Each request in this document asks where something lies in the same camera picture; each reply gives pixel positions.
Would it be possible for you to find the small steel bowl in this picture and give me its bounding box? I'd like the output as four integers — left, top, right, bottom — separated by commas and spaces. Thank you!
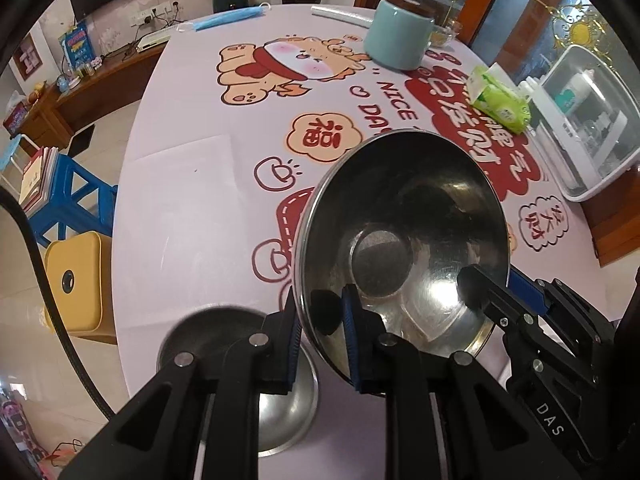
156, 306, 320, 457

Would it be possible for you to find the large steel bowl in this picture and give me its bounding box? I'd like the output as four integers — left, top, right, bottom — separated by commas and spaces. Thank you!
293, 129, 510, 379

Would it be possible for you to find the green tissue pack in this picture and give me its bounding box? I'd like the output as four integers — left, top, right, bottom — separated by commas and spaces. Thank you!
465, 63, 530, 134

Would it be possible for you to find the white sterilizer box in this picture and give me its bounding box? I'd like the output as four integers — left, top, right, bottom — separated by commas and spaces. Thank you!
518, 44, 639, 203

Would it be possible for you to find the yellow plastic stool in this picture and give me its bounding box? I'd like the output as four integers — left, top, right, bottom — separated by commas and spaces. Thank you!
44, 231, 117, 344

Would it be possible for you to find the blue plastic stool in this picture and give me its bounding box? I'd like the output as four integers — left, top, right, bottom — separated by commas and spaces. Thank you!
27, 154, 118, 248

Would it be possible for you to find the printed pink tablecloth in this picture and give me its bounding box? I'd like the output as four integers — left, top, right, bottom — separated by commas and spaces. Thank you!
112, 6, 606, 393

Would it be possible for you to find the teal ceramic jar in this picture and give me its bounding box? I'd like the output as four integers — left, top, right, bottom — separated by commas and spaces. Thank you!
363, 0, 434, 72

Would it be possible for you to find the stack of books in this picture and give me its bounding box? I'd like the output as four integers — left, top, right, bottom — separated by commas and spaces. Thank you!
18, 148, 60, 218

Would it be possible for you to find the wooden tv cabinet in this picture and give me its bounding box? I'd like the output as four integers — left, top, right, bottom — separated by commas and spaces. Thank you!
17, 44, 165, 148

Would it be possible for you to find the light blue stool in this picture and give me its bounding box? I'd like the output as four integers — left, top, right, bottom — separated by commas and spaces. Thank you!
1, 133, 40, 188

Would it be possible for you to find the blue face mask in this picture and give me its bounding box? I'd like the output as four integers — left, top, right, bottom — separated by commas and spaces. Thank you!
177, 2, 271, 32

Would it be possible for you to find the blue poster box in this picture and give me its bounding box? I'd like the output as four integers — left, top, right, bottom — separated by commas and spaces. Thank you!
58, 21, 96, 70

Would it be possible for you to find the black cable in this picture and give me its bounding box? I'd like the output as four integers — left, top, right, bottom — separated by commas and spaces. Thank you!
0, 184, 117, 422

